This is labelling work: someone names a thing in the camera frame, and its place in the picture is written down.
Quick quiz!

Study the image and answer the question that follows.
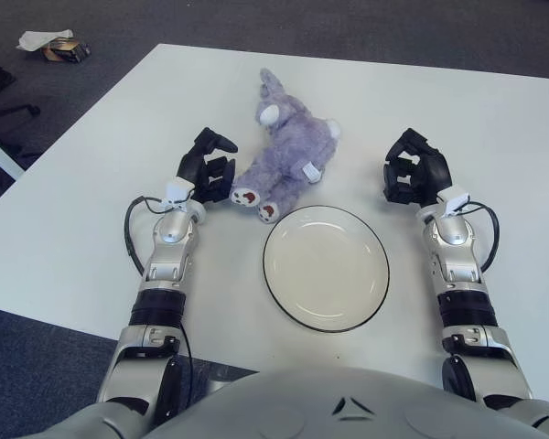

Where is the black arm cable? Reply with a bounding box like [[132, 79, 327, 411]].
[[457, 200, 501, 275], [124, 195, 195, 411]]

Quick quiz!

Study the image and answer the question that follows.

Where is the grey robot torso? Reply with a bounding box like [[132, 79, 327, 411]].
[[144, 365, 549, 439]]

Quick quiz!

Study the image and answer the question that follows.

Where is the white neighbouring desk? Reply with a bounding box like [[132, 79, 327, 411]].
[[0, 130, 27, 182]]

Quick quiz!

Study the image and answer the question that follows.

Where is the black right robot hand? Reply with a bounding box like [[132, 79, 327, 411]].
[[382, 128, 453, 207]]

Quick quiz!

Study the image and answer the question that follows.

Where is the white plate with black rim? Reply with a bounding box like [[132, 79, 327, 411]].
[[262, 205, 390, 333]]

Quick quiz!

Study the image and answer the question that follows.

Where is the small black cardboard box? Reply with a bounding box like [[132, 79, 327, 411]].
[[42, 38, 92, 64]]

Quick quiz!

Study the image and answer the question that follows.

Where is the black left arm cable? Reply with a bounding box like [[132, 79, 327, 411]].
[[124, 195, 195, 411]]

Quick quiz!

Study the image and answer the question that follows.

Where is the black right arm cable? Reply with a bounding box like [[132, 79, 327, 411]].
[[457, 200, 501, 275]]

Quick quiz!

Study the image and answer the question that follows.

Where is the purple plush bunny doll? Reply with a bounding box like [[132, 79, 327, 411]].
[[230, 68, 340, 224]]

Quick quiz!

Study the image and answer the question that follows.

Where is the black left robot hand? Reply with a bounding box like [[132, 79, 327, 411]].
[[176, 127, 240, 207]]

